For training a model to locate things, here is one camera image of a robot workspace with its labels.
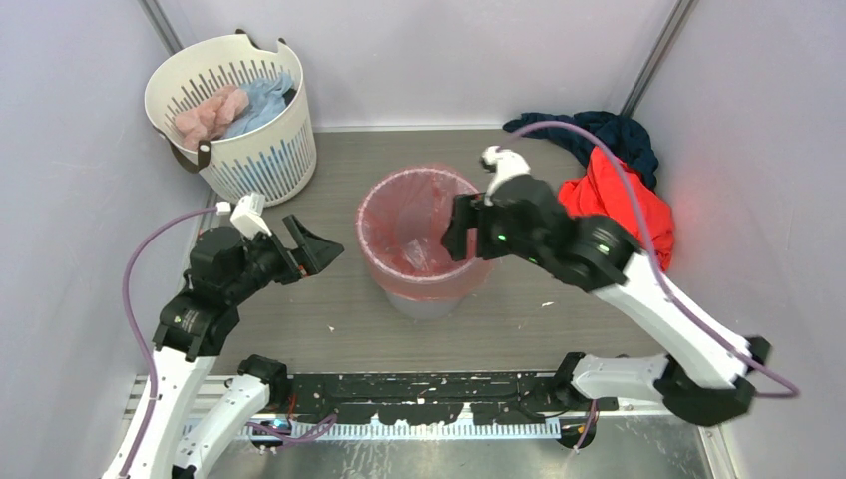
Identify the white slotted laundry basket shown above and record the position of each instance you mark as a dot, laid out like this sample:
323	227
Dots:
278	158

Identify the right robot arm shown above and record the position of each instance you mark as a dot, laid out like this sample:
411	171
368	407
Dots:
701	376

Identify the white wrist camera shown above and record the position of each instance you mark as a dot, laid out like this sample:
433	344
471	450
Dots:
246	216
503	165

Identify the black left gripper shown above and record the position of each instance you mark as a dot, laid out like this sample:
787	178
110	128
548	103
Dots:
312	254

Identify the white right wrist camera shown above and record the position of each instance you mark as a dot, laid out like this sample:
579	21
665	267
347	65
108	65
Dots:
503	165

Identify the left aluminium corner post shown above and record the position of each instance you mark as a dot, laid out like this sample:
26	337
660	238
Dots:
162	25

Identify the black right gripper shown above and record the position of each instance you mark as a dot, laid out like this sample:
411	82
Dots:
469	211

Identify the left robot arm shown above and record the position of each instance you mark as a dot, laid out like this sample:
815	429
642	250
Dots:
227	266

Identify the navy blue cloth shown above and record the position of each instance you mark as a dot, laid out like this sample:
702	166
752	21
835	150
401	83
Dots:
627	138

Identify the red cloth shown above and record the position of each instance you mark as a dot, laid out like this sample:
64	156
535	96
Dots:
602	192

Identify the aluminium corner post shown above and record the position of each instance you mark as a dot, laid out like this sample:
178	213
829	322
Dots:
670	30
162	25

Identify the red plastic trash bag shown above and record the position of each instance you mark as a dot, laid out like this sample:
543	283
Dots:
399	225

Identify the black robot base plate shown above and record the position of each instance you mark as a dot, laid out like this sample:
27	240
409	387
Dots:
492	398

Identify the right aluminium corner post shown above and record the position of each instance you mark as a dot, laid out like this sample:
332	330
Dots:
670	30

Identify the pink plastic bag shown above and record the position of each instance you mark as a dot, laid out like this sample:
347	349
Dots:
212	117

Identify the light blue plastic bag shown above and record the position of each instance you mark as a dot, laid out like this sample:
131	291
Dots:
267	99

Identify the grey plastic trash bin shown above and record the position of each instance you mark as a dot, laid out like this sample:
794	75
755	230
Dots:
423	309

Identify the aluminium frame rail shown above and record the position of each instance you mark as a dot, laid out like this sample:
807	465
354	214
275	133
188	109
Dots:
254	429

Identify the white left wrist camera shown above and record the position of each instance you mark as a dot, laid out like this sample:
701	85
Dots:
246	216

